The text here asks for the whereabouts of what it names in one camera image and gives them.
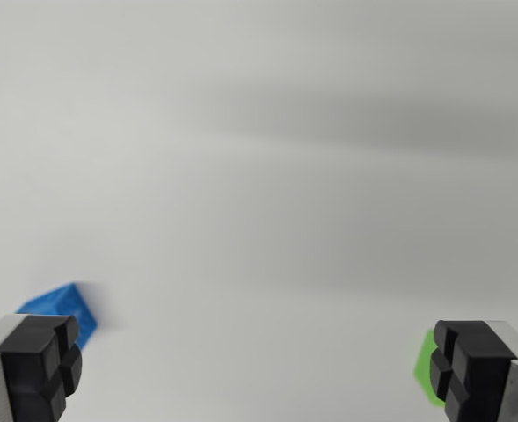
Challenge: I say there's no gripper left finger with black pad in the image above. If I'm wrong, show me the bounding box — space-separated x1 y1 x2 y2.
0 313 84 422

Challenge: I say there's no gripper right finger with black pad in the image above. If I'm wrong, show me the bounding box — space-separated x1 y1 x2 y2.
429 319 518 422

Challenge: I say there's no blue soft toy cube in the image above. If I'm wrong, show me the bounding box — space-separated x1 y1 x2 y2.
15 281 98 352

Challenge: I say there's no green soft toy cube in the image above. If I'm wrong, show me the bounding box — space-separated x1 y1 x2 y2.
412 329 447 407

